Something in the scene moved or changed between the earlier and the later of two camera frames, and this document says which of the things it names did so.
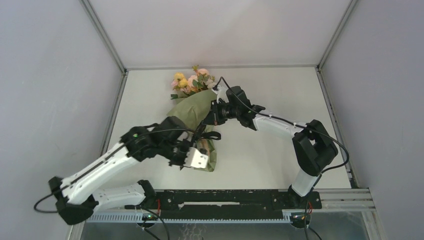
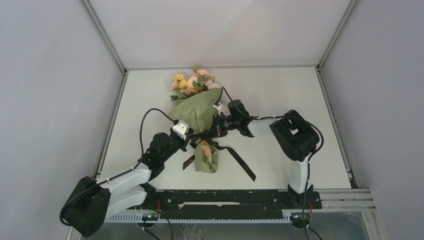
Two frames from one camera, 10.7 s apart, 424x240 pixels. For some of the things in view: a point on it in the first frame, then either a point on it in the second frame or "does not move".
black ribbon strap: (199, 134) -> (194, 142)
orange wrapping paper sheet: (193, 109) does not move
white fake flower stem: (210, 84) does not move
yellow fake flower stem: (182, 82) does not move
